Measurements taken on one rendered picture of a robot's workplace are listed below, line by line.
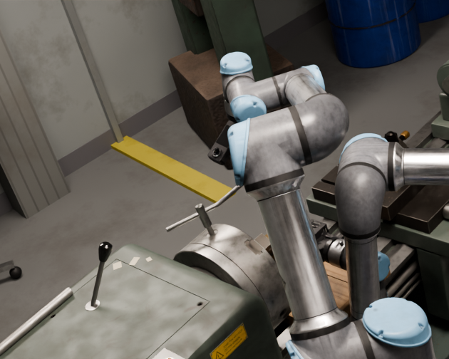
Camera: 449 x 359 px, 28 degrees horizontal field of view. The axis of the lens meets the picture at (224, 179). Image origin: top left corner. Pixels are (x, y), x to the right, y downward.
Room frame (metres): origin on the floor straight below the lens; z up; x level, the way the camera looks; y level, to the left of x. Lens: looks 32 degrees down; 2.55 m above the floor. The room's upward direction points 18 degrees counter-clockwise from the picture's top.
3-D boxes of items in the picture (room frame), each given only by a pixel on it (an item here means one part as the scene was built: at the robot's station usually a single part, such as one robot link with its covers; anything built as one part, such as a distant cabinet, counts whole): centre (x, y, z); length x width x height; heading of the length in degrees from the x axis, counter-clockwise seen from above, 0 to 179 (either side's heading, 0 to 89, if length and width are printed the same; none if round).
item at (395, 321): (1.23, -0.22, 1.33); 0.13 x 0.12 x 0.14; 89
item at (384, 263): (1.77, -0.28, 1.08); 0.11 x 0.08 x 0.09; 36
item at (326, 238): (1.90, -0.19, 1.08); 0.12 x 0.09 x 0.08; 36
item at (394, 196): (2.15, -0.47, 1.00); 0.20 x 0.10 x 0.05; 127
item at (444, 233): (2.23, -0.51, 0.89); 0.53 x 0.30 x 0.06; 37
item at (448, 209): (2.02, -0.60, 0.95); 0.07 x 0.04 x 0.04; 37
